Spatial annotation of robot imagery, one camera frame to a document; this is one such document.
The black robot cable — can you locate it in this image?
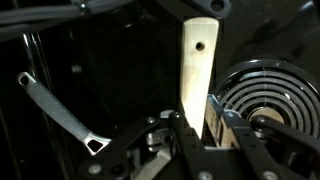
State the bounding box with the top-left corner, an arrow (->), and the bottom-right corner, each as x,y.
0,0 -> 135,42

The large coil burner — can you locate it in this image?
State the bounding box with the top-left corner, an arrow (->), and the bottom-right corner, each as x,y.
212,58 -> 320,138

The grey frying pan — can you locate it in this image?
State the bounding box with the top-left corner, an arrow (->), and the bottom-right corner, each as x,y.
16,71 -> 113,157

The black electric stove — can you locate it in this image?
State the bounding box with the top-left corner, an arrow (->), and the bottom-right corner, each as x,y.
0,0 -> 320,180

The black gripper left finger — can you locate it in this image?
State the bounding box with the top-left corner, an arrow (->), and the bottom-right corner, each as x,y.
168,110 -> 202,148

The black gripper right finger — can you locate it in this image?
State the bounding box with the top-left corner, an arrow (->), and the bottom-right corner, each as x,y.
203,93 -> 242,148

